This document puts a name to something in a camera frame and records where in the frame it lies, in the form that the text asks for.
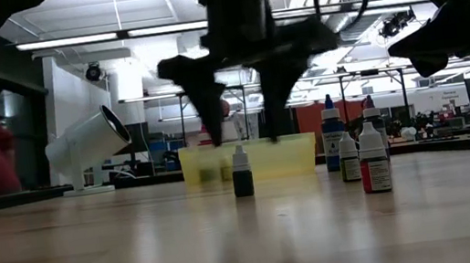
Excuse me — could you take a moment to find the black aluminium table frame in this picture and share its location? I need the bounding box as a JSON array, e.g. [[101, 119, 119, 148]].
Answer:
[[0, 125, 470, 220]]

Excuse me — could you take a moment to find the long hanging light bar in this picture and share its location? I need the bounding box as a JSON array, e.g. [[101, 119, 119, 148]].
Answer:
[[13, 0, 430, 61]]

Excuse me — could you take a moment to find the yellow translucent plastic tray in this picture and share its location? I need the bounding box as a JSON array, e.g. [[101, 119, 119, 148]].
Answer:
[[176, 129, 321, 193]]

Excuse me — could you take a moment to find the white cylindrical projector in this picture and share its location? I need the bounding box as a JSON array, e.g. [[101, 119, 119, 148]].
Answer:
[[39, 100, 139, 201]]

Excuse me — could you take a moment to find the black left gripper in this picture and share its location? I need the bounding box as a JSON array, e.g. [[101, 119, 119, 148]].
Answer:
[[147, 0, 352, 156]]

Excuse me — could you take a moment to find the large blue food colouring bottle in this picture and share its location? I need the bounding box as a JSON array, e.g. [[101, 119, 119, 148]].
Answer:
[[316, 92, 352, 174]]

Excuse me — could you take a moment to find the black ceiling camera cluster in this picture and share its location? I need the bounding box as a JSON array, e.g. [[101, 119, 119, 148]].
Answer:
[[377, 7, 420, 41]]

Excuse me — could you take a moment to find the small olive dropper bottle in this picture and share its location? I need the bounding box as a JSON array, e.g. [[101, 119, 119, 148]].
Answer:
[[335, 130, 364, 184]]

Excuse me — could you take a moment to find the small black dropper bottle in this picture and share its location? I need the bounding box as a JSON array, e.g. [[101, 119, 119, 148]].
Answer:
[[227, 143, 256, 200]]

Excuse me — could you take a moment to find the small red dropper bottle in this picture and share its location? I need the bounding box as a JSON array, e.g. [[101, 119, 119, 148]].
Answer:
[[354, 120, 394, 196]]

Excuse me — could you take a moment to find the large purple food colouring bottle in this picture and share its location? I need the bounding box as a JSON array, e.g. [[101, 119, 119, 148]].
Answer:
[[359, 92, 392, 164]]

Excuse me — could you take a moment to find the orange partition panel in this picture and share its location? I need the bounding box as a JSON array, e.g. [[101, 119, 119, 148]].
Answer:
[[294, 95, 372, 141]]

